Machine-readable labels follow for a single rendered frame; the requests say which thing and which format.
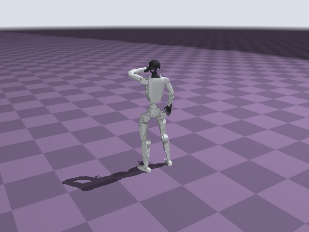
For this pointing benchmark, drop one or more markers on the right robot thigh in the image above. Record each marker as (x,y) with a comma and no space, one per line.
(162,125)

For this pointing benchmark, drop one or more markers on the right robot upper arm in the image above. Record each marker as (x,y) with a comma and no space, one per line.
(168,87)

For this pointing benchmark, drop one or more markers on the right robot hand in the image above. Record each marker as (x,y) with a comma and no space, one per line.
(168,109)

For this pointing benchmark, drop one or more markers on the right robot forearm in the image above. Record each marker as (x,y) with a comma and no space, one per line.
(170,100)

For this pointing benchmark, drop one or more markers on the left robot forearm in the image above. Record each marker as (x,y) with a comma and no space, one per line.
(137,71)

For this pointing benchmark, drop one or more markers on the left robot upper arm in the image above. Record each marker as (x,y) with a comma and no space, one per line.
(140,79)

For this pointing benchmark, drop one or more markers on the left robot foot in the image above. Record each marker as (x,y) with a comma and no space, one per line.
(141,167)

